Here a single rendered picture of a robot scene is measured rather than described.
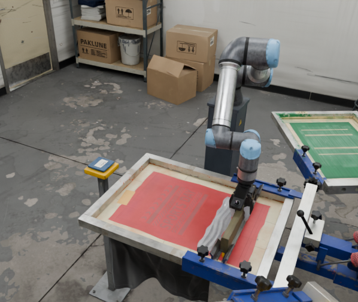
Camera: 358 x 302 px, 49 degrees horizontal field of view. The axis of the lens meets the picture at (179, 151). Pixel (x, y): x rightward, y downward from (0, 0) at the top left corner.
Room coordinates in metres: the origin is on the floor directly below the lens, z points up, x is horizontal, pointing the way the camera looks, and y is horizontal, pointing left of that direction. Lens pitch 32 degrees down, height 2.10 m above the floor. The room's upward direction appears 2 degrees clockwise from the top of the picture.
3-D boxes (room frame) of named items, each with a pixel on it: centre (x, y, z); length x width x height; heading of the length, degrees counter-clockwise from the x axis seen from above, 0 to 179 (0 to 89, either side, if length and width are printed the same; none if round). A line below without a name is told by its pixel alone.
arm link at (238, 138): (1.36, -0.27, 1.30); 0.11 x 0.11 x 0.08; 80
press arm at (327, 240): (1.09, -0.58, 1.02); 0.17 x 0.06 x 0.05; 66
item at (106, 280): (1.66, 0.40, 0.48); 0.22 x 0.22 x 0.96; 66
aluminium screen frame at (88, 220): (1.32, -0.07, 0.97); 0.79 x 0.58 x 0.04; 66
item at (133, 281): (1.16, 0.07, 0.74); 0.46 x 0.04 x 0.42; 66
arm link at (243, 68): (1.99, -0.27, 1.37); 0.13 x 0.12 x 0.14; 80
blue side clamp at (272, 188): (1.48, -0.40, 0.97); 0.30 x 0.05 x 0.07; 66
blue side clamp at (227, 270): (0.97, -0.17, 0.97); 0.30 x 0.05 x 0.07; 66
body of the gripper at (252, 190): (1.26, -0.27, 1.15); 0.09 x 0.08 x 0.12; 156
